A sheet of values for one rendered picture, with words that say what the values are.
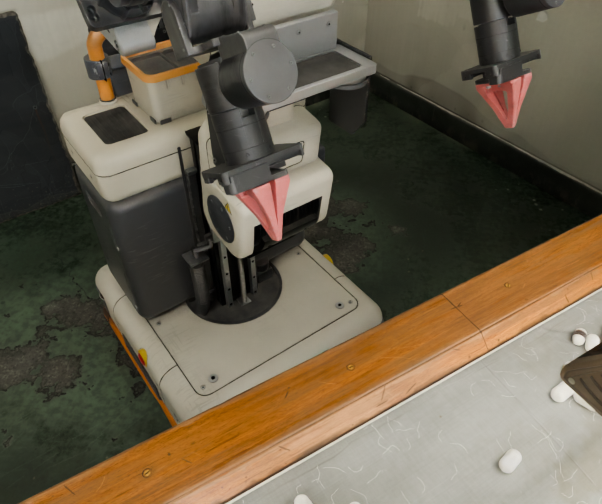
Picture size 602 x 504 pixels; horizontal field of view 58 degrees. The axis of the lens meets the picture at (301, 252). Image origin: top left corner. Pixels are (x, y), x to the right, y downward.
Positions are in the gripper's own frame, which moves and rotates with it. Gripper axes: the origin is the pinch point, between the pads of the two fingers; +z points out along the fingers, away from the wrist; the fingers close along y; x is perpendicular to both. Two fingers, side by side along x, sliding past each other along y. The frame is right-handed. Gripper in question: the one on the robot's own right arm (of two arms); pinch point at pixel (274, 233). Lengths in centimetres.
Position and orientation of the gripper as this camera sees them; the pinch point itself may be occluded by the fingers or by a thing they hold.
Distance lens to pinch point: 63.1
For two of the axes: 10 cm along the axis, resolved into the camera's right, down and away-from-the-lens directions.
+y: 8.2, -4.0, 4.2
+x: -5.1, -1.5, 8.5
